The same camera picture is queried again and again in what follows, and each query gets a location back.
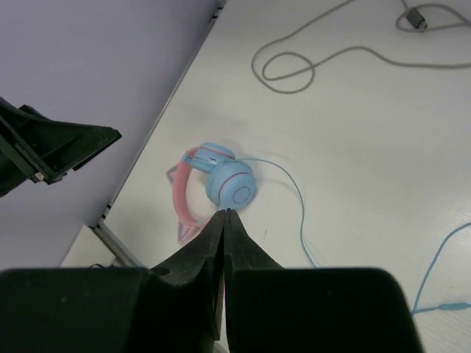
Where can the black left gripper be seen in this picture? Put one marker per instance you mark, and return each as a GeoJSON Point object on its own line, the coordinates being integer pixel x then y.
{"type": "Point", "coordinates": [39, 149]}

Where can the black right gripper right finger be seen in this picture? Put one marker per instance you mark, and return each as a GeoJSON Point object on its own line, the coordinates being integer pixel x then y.
{"type": "Point", "coordinates": [254, 304]}

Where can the pink blue cat-ear headphones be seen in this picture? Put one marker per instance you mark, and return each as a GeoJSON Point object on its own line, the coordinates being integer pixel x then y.
{"type": "Point", "coordinates": [230, 184]}

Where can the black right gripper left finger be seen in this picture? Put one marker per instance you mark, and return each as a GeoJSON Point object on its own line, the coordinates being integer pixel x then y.
{"type": "Point", "coordinates": [190, 291]}

